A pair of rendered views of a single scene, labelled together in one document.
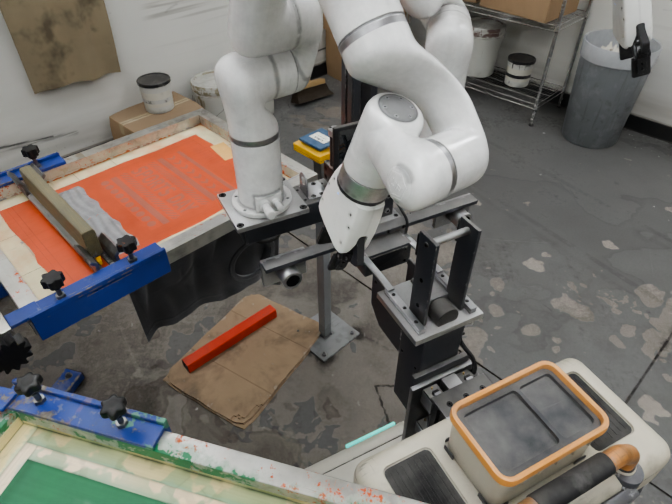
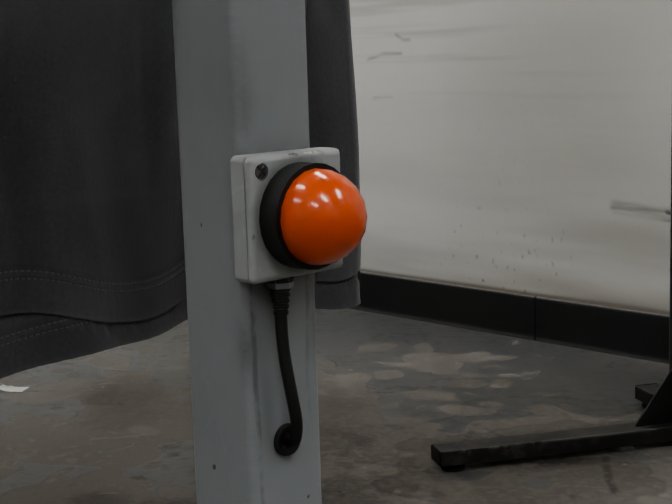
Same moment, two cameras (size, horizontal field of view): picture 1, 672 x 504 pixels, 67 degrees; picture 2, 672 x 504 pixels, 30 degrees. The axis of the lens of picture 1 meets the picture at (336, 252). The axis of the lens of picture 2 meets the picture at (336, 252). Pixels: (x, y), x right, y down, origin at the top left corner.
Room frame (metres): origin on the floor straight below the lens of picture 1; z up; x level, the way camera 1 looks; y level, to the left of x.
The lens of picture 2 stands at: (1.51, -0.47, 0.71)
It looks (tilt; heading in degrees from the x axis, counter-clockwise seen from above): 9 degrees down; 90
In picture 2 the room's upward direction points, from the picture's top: 2 degrees counter-clockwise
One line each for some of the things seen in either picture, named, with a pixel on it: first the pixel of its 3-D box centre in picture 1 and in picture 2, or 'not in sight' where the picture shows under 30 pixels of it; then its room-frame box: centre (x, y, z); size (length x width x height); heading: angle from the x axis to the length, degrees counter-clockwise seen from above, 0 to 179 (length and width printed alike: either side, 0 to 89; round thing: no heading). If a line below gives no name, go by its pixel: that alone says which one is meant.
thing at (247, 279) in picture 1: (206, 265); not in sight; (1.07, 0.37, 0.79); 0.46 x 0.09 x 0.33; 134
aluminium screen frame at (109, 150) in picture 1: (140, 192); not in sight; (1.16, 0.54, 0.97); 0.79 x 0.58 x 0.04; 134
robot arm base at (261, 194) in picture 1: (261, 173); not in sight; (0.87, 0.15, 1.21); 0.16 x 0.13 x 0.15; 27
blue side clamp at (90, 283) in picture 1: (102, 286); not in sight; (0.79, 0.51, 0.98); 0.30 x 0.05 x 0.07; 134
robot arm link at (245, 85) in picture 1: (254, 93); not in sight; (0.89, 0.15, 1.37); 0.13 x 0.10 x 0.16; 126
